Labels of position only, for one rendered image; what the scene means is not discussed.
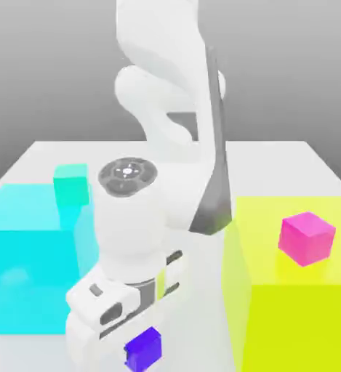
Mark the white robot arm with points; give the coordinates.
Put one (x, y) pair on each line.
(129, 226)

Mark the small pink cube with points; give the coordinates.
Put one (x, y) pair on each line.
(305, 241)

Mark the large cyan box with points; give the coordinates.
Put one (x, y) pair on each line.
(24, 276)

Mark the small blue cube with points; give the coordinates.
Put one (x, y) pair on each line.
(144, 350)

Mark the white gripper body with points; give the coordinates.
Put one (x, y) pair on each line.
(84, 351)

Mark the small turquoise cube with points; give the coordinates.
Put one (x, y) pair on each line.
(71, 189)

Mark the large yellow box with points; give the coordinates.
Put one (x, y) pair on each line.
(298, 319)

